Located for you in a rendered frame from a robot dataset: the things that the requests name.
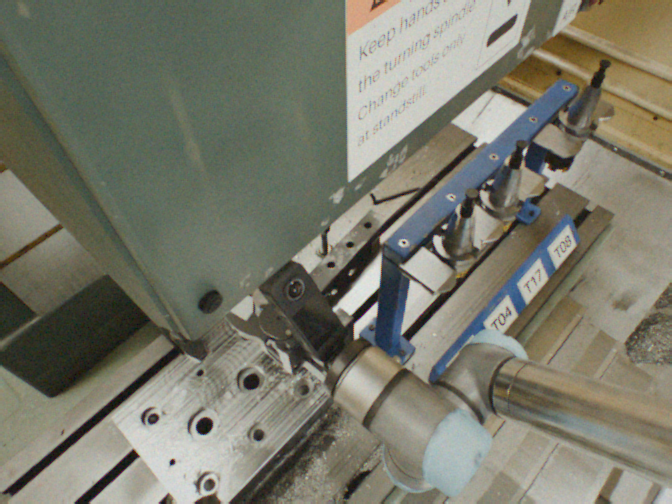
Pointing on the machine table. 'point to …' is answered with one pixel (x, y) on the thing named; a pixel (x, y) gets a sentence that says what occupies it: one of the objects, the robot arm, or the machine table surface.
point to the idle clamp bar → (349, 250)
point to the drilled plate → (279, 419)
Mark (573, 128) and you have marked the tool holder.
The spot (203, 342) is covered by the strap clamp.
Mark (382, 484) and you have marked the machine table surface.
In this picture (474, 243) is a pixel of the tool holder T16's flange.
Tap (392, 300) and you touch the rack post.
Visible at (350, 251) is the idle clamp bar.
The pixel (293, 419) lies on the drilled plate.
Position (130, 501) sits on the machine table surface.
